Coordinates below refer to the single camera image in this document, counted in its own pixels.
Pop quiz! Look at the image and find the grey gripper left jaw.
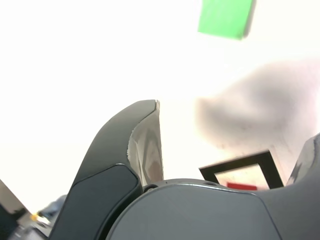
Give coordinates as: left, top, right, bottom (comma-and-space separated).
48, 99, 165, 240

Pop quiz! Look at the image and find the black tape square outline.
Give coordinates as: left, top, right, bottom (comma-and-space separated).
198, 149, 285, 190

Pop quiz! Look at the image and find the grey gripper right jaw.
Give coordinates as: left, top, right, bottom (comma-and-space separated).
104, 132, 320, 240

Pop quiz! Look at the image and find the red cube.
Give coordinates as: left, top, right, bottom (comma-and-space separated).
226, 182, 258, 192

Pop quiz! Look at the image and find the green cube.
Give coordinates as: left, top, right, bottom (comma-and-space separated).
197, 0, 257, 41

